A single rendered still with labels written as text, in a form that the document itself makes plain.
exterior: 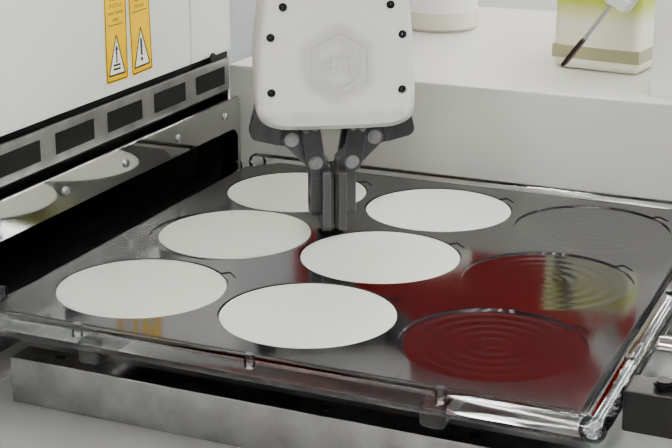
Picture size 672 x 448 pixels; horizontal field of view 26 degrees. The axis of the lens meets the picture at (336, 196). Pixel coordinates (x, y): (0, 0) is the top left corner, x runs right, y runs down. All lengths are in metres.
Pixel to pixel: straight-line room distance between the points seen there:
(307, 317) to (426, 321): 0.07
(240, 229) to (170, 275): 0.09
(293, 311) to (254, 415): 0.06
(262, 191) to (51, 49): 0.20
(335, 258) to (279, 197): 0.14
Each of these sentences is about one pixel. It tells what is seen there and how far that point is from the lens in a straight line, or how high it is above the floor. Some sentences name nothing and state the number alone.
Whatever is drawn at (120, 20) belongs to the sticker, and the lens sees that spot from 1.02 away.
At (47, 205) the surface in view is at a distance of 0.95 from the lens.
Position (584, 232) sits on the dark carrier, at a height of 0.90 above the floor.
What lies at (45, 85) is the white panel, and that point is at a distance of 0.95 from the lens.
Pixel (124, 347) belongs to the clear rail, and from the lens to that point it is 0.79.
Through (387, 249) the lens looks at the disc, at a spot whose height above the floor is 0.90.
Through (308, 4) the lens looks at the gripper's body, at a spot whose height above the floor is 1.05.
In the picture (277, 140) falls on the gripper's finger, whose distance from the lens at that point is 0.94.
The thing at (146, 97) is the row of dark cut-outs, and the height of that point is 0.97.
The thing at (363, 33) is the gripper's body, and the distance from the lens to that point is 0.91.
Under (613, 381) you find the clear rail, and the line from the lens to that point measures 0.74.
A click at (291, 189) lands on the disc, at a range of 1.05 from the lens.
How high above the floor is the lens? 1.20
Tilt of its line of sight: 17 degrees down
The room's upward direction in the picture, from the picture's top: straight up
